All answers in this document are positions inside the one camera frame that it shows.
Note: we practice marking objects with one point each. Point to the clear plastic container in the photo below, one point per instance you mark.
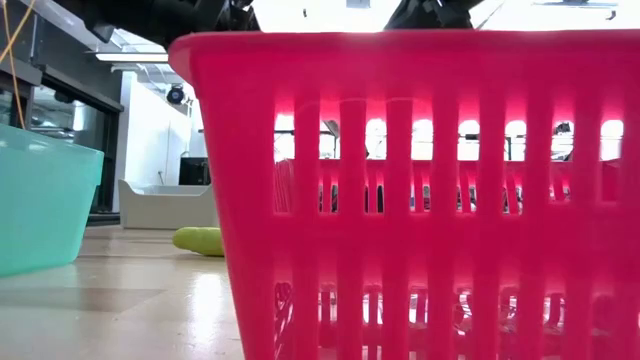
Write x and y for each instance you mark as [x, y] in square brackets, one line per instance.
[165, 210]

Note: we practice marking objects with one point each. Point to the black aluminium table frame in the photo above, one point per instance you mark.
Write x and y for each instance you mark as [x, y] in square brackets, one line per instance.
[102, 219]

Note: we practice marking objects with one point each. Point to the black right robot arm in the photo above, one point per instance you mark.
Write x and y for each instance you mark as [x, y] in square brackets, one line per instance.
[430, 15]

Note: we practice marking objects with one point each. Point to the black box monitor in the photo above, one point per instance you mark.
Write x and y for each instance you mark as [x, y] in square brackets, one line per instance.
[192, 172]

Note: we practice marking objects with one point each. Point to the ceiling light strip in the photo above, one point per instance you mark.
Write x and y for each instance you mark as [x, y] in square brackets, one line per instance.
[130, 57]

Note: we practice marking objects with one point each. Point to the red slotted plastic basket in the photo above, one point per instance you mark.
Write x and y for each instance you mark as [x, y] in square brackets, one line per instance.
[240, 200]

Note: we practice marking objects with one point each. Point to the green translucent plastic bin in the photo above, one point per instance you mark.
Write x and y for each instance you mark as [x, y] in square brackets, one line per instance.
[45, 200]

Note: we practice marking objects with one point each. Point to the black round device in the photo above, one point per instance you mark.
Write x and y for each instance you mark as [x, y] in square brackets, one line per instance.
[175, 95]

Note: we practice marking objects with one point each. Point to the yellow-green fruit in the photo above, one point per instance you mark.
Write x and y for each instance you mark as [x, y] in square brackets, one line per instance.
[200, 241]

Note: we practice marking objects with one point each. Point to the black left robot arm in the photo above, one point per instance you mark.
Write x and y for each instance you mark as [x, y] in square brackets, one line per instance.
[165, 20]

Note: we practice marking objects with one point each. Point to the dark framed glass partition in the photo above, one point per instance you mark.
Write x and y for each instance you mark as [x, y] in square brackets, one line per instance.
[75, 90]

